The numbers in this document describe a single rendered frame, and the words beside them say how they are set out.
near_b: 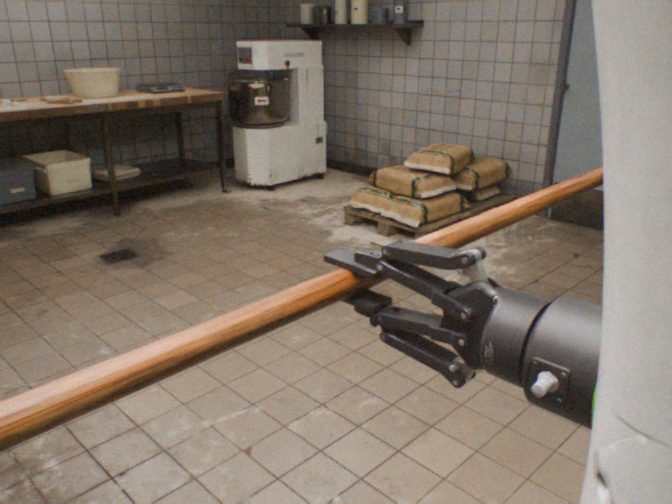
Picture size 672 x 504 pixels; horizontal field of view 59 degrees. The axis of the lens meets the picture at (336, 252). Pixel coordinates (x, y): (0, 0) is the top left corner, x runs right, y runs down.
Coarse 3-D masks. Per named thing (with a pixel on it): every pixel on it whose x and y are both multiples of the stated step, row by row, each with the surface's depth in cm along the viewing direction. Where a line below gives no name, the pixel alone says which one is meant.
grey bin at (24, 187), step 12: (0, 168) 434; (12, 168) 434; (24, 168) 434; (0, 180) 426; (12, 180) 431; (24, 180) 437; (0, 192) 428; (12, 192) 434; (24, 192) 440; (0, 204) 431
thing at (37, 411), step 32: (544, 192) 88; (576, 192) 94; (480, 224) 75; (512, 224) 82; (320, 288) 56; (352, 288) 59; (224, 320) 49; (256, 320) 51; (288, 320) 54; (128, 352) 45; (160, 352) 45; (192, 352) 47; (224, 352) 50; (64, 384) 41; (96, 384) 41; (128, 384) 43; (0, 416) 38; (32, 416) 39; (64, 416) 40; (0, 448) 37
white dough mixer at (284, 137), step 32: (256, 64) 520; (288, 64) 533; (320, 64) 563; (256, 96) 519; (288, 96) 544; (320, 96) 571; (256, 128) 534; (288, 128) 549; (320, 128) 578; (256, 160) 543; (288, 160) 559; (320, 160) 589
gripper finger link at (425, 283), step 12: (384, 264) 56; (396, 264) 56; (408, 264) 57; (396, 276) 56; (408, 276) 55; (420, 276) 55; (432, 276) 55; (420, 288) 54; (432, 288) 53; (444, 288) 53; (432, 300) 53; (444, 300) 52; (456, 312) 51; (468, 312) 50
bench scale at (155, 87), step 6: (138, 84) 522; (144, 84) 515; (150, 84) 515; (156, 84) 515; (162, 84) 516; (168, 84) 520; (174, 84) 524; (138, 90) 523; (144, 90) 515; (150, 90) 508; (156, 90) 506; (162, 90) 510; (168, 90) 513; (174, 90) 517; (180, 90) 521
